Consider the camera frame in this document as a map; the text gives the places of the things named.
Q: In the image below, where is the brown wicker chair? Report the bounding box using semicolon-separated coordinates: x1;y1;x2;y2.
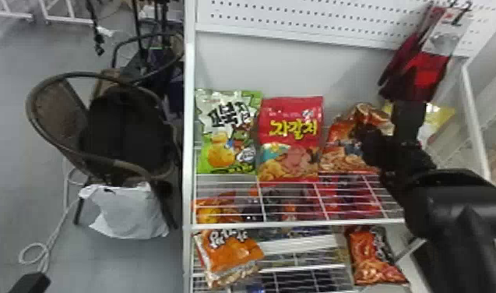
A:
25;71;184;231

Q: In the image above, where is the black chair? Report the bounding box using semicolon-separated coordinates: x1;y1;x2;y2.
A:
110;31;185;118

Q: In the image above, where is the white bag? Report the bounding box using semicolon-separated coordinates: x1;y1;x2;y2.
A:
76;182;171;240

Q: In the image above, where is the white cable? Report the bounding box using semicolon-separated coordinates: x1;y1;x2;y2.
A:
18;167;82;274

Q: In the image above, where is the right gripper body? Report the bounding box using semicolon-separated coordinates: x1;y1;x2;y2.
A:
355;123;397;170

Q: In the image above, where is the white wire rack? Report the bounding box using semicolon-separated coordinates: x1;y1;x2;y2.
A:
181;0;496;293

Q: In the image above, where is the green snack packet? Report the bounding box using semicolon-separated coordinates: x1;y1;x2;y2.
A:
195;88;263;176

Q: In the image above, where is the red pair of gloves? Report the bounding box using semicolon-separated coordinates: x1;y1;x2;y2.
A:
377;5;474;104

